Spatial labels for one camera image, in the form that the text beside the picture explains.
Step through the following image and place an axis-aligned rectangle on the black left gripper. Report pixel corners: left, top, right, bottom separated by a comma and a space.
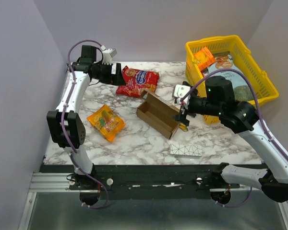
92, 61, 126, 86

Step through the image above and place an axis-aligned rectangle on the yellow black utility knife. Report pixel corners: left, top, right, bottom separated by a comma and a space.
179, 123, 188, 132

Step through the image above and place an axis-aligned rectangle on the brown cardboard express box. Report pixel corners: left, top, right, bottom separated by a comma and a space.
136, 90, 180, 139

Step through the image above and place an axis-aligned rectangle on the white patterned box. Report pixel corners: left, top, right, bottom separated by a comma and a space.
170, 144, 203, 158

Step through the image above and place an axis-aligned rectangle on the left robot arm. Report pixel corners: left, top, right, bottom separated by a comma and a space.
47, 45, 126, 189

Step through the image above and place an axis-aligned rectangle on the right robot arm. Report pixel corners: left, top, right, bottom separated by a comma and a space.
172, 76, 288, 203

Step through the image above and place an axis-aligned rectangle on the orange snack box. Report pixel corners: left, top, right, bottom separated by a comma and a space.
193, 46, 215, 71

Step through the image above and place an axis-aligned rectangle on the red candy bag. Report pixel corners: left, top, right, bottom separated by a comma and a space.
116, 66, 160, 98

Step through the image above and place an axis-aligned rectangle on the yellow corn snack bag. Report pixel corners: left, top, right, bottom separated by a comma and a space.
87, 104, 125, 142

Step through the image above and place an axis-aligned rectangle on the green melon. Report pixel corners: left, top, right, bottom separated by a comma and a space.
233, 85, 254, 102

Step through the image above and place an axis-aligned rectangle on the light blue chips bag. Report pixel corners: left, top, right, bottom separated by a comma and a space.
207, 54, 250, 92

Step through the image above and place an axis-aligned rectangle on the yellow plastic basket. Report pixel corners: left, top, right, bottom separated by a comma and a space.
185, 34, 280, 125

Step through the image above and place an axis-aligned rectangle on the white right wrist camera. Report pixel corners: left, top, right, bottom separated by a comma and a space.
172, 84, 191, 108

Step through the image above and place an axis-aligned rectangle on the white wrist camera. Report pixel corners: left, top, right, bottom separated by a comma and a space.
172, 84, 191, 108
101, 46, 117, 65

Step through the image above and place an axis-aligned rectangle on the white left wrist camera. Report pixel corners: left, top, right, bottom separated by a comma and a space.
101, 46, 117, 65

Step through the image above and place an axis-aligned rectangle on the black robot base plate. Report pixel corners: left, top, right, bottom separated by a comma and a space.
39, 162, 267, 201

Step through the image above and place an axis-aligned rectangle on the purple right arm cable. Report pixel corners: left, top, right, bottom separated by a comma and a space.
180, 69, 288, 208

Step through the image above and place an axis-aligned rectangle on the aluminium frame rail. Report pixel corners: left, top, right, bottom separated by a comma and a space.
19, 173, 288, 230

